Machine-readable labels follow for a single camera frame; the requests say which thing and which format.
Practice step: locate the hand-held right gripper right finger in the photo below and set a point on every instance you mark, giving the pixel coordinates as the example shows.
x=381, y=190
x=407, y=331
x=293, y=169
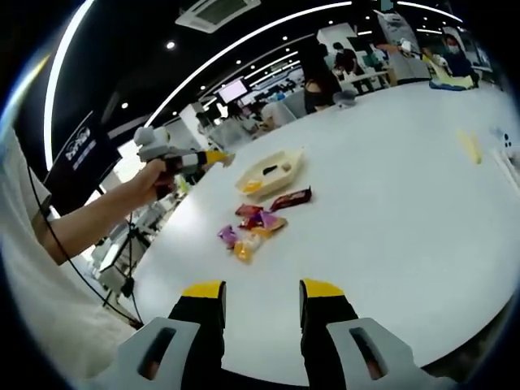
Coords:
x=325, y=325

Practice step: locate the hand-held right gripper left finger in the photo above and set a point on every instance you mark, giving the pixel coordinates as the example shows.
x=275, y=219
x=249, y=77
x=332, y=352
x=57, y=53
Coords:
x=195, y=325

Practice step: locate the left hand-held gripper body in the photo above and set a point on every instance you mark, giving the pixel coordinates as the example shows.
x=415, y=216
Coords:
x=156, y=142

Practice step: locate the orange jelly food packet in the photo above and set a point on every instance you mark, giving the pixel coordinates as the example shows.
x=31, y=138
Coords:
x=248, y=248
x=251, y=186

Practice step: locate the black food piece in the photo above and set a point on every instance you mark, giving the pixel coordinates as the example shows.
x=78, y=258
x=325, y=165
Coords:
x=270, y=170

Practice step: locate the small red food packet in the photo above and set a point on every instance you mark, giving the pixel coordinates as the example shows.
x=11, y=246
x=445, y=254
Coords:
x=250, y=222

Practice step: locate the purple gold food packet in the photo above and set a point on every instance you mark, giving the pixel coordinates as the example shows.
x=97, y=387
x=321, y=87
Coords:
x=228, y=236

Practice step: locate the cream hexagonal container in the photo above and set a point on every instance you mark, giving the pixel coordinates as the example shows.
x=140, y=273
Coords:
x=280, y=178

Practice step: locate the dark red food bar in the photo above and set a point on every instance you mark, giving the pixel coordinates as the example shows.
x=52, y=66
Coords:
x=290, y=199

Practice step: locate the person's left hand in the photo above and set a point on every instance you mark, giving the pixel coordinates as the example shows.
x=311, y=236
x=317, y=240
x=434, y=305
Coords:
x=152, y=180

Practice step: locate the hanging bright monitor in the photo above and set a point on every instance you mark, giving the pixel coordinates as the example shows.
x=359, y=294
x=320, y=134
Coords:
x=231, y=91

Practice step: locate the black tripod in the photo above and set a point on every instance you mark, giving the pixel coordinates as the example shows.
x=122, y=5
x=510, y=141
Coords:
x=130, y=284

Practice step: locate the black display screen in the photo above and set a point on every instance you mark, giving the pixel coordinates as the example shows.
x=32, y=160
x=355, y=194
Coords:
x=77, y=162

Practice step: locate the wide ceiling light strip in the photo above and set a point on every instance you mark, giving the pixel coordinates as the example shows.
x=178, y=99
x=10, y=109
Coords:
x=48, y=122

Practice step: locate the ceiling air conditioner vent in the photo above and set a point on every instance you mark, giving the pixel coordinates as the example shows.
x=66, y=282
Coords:
x=215, y=12

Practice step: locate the person's cream shirt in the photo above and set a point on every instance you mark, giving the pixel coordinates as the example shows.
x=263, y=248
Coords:
x=48, y=308

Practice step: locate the grey crumpled cloth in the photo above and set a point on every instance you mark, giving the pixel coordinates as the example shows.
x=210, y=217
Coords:
x=344, y=99

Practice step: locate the thin ceiling light strip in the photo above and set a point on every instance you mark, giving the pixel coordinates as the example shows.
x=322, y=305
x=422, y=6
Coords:
x=343, y=5

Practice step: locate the yellow strip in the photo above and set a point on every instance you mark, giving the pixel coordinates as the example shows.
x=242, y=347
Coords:
x=471, y=146

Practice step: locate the white flat strip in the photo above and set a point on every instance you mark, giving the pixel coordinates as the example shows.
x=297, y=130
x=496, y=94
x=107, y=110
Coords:
x=505, y=164

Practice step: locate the white device with black dots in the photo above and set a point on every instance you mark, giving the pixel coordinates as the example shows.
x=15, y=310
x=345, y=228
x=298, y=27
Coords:
x=505, y=140

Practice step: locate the blue and yellow cloth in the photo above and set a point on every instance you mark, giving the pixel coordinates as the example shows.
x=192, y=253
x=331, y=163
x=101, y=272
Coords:
x=451, y=83

